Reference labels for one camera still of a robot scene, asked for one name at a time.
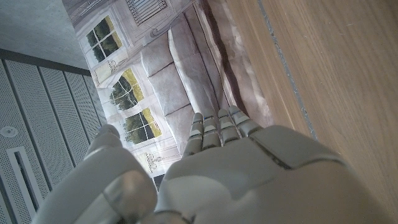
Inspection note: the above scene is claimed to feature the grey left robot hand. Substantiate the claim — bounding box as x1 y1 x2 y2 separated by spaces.
30 105 392 224

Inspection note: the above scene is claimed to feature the printed living room backdrop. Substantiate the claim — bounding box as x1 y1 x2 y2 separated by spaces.
62 0 275 187

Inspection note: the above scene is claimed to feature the white ceiling slot vent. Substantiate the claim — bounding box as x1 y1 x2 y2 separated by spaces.
6 146 45 216

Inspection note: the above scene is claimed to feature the round white ceiling fixture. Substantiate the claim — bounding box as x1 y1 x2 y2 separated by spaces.
0 125 19 139

